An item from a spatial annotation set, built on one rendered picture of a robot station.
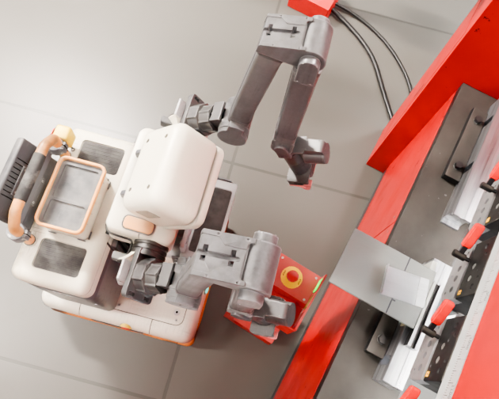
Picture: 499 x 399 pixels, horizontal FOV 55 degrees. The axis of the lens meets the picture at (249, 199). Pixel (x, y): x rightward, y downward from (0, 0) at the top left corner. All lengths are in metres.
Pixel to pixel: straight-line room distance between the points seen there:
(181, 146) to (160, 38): 1.94
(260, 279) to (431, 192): 1.08
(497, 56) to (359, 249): 0.82
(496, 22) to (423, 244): 0.72
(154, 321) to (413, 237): 1.08
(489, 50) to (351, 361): 1.10
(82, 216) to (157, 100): 1.32
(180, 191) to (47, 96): 1.89
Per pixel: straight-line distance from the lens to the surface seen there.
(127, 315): 2.09
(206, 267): 0.73
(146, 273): 1.12
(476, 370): 0.99
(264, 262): 0.72
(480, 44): 1.83
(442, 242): 1.68
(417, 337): 1.46
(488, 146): 1.76
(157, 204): 1.01
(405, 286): 1.45
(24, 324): 2.49
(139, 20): 3.04
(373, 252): 1.44
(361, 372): 1.52
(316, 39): 0.91
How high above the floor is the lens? 2.33
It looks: 70 degrees down
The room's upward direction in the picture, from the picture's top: 13 degrees clockwise
